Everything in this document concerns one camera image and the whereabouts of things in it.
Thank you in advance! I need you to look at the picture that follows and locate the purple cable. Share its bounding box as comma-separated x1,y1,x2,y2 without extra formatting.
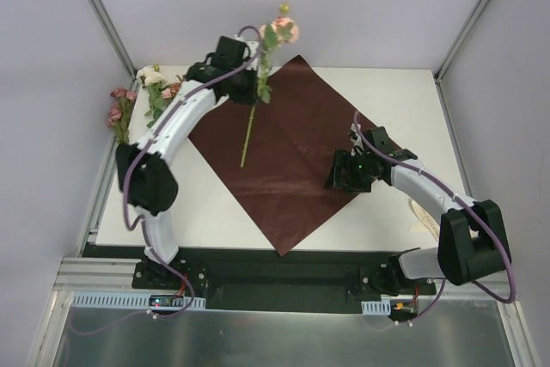
351,110,515,333
68,25,264,336

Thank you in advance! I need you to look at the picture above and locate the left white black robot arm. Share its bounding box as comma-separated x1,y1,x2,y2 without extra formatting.
115,34,263,289

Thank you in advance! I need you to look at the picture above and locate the left white cable duct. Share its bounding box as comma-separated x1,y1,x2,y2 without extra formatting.
72,291,206,312

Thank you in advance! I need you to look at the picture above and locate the white cable duct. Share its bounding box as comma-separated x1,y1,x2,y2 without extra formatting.
361,299,392,316
72,291,206,312

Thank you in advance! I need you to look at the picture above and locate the right white cable duct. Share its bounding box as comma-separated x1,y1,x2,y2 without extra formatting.
361,299,392,316

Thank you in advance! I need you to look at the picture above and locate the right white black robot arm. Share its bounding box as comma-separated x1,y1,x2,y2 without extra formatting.
325,123,512,294

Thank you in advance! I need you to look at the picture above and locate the left aluminium frame post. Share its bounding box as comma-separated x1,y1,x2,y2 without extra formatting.
88,0,137,79

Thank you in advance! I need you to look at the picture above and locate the right aluminium frame post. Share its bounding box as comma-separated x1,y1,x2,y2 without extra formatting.
433,0,519,80

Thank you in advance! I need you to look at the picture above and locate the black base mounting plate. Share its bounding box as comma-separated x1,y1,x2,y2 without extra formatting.
131,248,436,314

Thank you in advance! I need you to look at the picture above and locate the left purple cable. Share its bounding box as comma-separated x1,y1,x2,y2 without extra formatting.
68,25,264,336

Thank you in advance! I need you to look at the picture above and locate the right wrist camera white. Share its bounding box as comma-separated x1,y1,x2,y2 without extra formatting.
349,124,362,146

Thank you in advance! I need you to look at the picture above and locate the white rose stem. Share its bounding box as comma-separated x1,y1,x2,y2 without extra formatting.
137,64,172,127

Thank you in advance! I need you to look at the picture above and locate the aluminium frame post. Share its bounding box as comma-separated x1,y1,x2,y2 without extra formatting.
433,0,519,80
88,0,137,79

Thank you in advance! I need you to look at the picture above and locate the aluminium front rail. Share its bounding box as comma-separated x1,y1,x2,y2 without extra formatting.
52,257,509,300

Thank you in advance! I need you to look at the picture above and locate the dark red wrapping cloth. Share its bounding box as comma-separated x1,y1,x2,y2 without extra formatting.
180,57,401,254

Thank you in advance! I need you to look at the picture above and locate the cream printed ribbon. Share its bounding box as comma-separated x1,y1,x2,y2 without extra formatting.
409,199,440,241

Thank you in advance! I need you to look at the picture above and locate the light pink rose stem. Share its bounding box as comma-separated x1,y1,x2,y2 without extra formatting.
239,2,301,168

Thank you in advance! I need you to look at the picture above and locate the small pink rose stem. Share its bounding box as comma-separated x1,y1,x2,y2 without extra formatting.
162,89,172,100

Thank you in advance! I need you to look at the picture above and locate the mauve rose stem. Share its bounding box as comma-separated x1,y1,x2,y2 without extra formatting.
107,88,137,144

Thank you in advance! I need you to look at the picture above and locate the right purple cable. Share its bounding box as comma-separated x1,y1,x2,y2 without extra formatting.
351,110,515,333

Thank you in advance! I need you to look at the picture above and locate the orange brown rose stem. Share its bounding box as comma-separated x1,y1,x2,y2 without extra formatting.
168,75,186,100

